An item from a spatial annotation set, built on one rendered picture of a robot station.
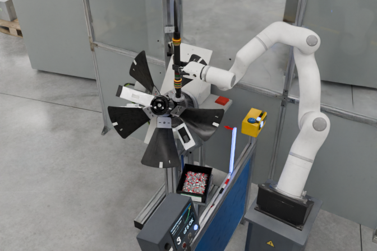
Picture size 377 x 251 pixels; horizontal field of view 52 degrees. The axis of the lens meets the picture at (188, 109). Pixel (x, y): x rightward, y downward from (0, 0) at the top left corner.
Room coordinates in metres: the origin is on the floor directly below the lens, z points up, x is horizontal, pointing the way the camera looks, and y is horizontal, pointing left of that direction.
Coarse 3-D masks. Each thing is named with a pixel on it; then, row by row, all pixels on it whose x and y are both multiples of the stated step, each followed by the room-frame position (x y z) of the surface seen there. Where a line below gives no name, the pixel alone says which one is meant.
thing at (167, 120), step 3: (159, 117) 1.74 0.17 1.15; (162, 117) 1.75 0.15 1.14; (165, 117) 1.76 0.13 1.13; (159, 120) 1.73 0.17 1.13; (162, 120) 1.74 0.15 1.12; (165, 120) 1.75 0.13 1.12; (168, 120) 1.75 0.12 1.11; (159, 123) 1.72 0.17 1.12; (162, 123) 1.73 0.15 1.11; (165, 123) 1.74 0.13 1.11; (168, 123) 1.74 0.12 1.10; (159, 126) 1.71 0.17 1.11; (162, 126) 1.72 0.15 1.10; (165, 126) 1.73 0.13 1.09; (168, 126) 1.73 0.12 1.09
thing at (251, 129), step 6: (252, 108) 1.92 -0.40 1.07; (252, 114) 1.86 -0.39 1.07; (258, 114) 1.86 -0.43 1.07; (264, 114) 1.86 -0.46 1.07; (246, 120) 1.80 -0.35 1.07; (258, 120) 1.80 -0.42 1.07; (246, 126) 1.78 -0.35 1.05; (252, 126) 1.76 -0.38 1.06; (258, 126) 1.75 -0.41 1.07; (246, 132) 1.78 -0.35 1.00; (252, 132) 1.76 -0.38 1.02; (258, 132) 1.77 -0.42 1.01
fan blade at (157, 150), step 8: (160, 128) 1.70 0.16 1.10; (168, 128) 1.72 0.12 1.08; (152, 136) 1.66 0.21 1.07; (160, 136) 1.67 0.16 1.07; (168, 136) 1.68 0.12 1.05; (152, 144) 1.63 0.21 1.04; (160, 144) 1.64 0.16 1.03; (168, 144) 1.65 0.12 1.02; (152, 152) 1.60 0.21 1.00; (160, 152) 1.61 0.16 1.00; (168, 152) 1.62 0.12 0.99; (176, 152) 1.63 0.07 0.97; (144, 160) 1.57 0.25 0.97; (152, 160) 1.57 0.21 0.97; (160, 160) 1.58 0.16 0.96; (176, 160) 1.59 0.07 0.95
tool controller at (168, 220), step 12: (168, 204) 1.04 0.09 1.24; (180, 204) 1.03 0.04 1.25; (192, 204) 1.05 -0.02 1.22; (156, 216) 0.98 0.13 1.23; (168, 216) 0.97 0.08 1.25; (180, 216) 0.98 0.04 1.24; (192, 216) 1.03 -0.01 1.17; (144, 228) 0.93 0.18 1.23; (156, 228) 0.92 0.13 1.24; (168, 228) 0.91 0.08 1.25; (180, 228) 0.95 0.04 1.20; (192, 228) 1.00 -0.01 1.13; (144, 240) 0.87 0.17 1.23; (156, 240) 0.86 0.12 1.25; (168, 240) 0.88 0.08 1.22; (192, 240) 0.98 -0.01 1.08
